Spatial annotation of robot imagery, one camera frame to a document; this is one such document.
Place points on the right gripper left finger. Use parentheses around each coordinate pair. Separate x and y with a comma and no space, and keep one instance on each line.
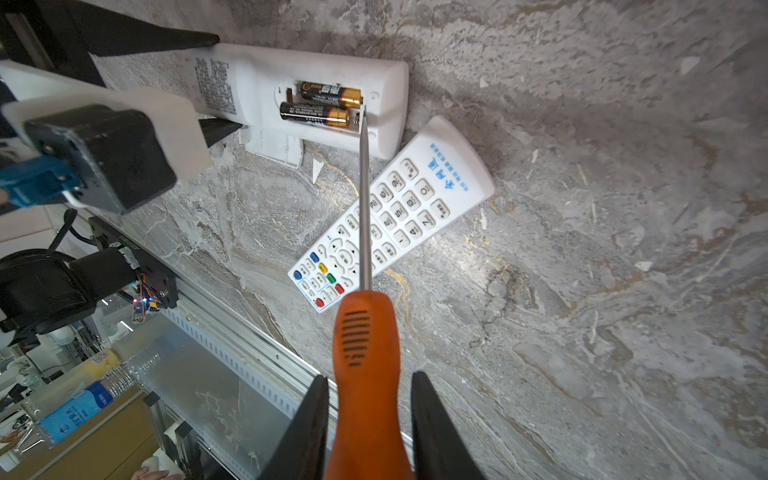
(302,449)

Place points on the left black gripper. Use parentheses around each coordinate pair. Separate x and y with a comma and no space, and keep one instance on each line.
(59,36)

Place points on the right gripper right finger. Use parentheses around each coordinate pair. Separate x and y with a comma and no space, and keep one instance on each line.
(438,450)

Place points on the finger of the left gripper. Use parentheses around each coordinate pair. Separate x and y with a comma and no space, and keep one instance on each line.
(216,129)

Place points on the white remote control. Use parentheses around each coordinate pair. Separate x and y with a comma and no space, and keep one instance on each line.
(284,98)
(434,180)

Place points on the black gold AAA battery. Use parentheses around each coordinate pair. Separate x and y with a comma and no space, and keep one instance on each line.
(330,94)
(315,114)

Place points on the orange handled screwdriver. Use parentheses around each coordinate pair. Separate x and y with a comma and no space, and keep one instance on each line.
(366,357)

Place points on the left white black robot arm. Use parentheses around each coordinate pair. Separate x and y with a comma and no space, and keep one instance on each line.
(43,289)

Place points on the white battery cover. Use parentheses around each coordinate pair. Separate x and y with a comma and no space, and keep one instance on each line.
(283,149)

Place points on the clear plastic water bottle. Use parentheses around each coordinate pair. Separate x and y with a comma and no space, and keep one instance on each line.
(60,408)

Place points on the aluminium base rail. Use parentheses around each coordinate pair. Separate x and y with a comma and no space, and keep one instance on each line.
(272,380)

